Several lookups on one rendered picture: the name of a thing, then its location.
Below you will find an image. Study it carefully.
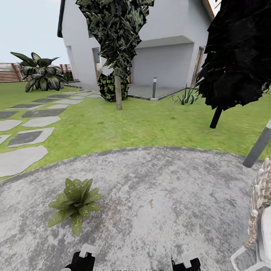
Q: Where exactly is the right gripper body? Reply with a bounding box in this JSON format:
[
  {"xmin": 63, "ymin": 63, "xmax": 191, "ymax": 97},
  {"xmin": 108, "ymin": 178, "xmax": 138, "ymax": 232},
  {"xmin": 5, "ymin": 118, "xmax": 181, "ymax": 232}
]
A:
[{"xmin": 175, "ymin": 258, "xmax": 201, "ymax": 271}]

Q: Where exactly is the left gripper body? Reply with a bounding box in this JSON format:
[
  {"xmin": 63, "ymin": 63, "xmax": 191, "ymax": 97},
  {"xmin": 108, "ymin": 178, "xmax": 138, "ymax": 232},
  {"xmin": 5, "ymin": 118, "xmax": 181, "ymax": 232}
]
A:
[{"xmin": 71, "ymin": 252, "xmax": 95, "ymax": 271}]

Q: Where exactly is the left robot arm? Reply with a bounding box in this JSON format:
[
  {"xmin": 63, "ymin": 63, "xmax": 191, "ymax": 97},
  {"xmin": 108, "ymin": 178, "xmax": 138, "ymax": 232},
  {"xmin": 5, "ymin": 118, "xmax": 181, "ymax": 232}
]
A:
[{"xmin": 59, "ymin": 244, "xmax": 100, "ymax": 271}]

